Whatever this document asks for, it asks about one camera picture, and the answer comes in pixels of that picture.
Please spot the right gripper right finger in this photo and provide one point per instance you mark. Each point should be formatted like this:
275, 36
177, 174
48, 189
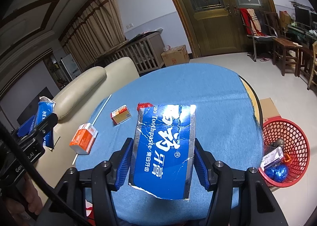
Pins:
203, 163

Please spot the cardboard box beside table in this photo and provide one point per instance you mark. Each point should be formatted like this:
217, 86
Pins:
269, 110

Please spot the white board by curtain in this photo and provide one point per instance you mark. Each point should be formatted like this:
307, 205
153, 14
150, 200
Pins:
71, 66

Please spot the white package in basket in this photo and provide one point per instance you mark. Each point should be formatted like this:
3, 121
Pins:
272, 156

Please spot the blue wrapper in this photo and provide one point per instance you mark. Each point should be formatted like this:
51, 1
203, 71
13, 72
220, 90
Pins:
277, 173

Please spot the red plastic mesh basket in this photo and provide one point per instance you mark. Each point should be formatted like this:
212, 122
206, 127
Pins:
296, 145

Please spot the brown paper bag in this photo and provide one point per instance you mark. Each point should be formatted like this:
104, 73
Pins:
285, 19

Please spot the bamboo chair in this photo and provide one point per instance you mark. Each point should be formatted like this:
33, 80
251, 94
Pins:
313, 67

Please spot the grey crumpled ball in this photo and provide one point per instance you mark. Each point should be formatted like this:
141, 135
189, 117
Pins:
278, 143

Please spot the wooden crib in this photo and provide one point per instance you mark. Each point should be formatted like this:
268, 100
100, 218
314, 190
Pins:
144, 50

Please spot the white straw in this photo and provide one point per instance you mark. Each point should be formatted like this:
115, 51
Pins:
94, 121

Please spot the glass desk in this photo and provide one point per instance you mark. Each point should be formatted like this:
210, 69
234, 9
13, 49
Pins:
301, 33

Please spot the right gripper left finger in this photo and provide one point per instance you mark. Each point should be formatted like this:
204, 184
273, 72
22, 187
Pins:
120, 165

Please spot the wooden double door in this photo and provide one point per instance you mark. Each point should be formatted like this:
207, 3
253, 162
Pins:
215, 27

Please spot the orange wrapper in basket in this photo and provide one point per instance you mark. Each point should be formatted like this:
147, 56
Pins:
287, 159

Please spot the cream leather sofa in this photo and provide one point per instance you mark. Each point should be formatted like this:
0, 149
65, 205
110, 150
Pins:
74, 105

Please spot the orange white box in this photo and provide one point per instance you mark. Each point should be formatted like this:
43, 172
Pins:
84, 139

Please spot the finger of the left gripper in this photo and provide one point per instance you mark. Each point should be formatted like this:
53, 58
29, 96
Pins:
25, 128
38, 132

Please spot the beige curtain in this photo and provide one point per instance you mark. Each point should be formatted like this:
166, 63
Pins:
95, 29

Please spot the blue toothpaste box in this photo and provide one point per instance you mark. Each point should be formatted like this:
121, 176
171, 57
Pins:
163, 151

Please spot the red plastic bag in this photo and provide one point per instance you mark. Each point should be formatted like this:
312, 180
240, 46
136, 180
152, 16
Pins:
143, 105

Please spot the metal chair with red cloth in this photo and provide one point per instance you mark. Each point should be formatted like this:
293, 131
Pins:
253, 30

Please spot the dark wooden stool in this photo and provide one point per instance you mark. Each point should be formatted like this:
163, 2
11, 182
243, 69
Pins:
285, 52

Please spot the computer monitor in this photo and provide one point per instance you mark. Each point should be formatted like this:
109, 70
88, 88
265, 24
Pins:
305, 19

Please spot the cardboard box by wall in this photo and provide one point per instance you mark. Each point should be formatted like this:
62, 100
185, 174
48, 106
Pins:
175, 56

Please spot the small red yellow box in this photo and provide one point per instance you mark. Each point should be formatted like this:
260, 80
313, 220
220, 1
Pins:
120, 115

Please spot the blue white carton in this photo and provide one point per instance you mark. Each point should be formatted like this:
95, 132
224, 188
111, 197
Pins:
45, 108

